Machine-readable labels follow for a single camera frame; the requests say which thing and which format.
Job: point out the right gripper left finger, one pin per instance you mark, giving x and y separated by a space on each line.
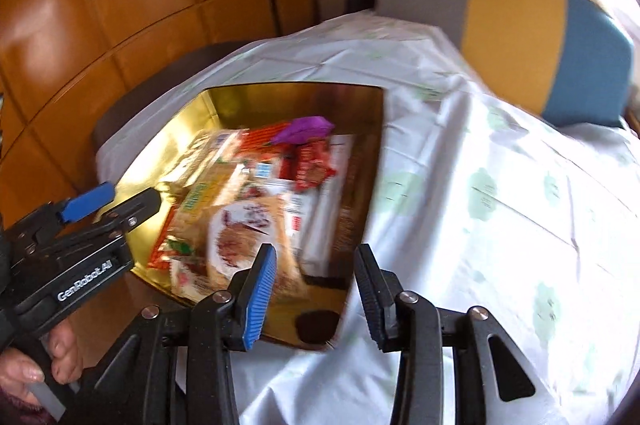
228 321

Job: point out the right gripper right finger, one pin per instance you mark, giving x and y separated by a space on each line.
404 322

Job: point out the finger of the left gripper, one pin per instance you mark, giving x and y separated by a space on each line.
89 202
130 214

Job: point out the pink floral candy packet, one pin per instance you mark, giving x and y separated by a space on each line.
188 278

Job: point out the green cracker packet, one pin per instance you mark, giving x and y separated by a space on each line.
217 186

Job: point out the dried red date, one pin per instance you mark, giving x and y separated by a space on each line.
317 328

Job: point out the brown sesame cake packet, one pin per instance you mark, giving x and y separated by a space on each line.
234 236

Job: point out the large red snack bag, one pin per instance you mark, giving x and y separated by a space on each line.
208 147

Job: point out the white red snack packet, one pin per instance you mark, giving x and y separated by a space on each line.
300 206

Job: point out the small red candy packet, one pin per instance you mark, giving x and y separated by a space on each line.
313 165

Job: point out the long white brown packet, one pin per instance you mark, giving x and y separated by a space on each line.
315 258

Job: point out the cloud print tablecloth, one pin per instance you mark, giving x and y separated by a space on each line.
477 202

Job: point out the gold tin box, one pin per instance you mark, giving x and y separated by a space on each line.
291 165

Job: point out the purple candy wrapper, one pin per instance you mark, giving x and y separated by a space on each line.
300 130

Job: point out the grey yellow blue chair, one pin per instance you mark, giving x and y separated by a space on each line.
566 61

